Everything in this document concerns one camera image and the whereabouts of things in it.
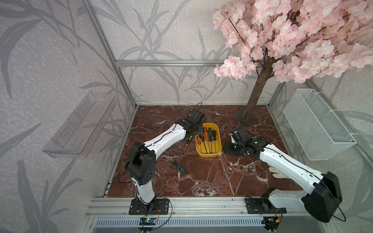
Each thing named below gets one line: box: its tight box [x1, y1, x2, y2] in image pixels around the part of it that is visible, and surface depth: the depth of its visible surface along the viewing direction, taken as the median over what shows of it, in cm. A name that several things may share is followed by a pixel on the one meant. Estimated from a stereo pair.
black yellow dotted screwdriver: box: [200, 133, 208, 155], surface depth 101 cm
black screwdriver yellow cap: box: [212, 129, 217, 154], surface depth 102 cm
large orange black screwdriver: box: [203, 127, 212, 154], surface depth 101 cm
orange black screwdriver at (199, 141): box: [197, 134, 203, 154], surface depth 101 cm
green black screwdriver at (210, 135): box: [207, 127, 213, 154], surface depth 101 cm
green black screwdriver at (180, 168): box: [166, 154, 187, 174], surface depth 86 cm
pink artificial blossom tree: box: [212, 0, 373, 121], surface depth 54 cm
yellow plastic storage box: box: [195, 122, 222, 158], surface depth 98 cm
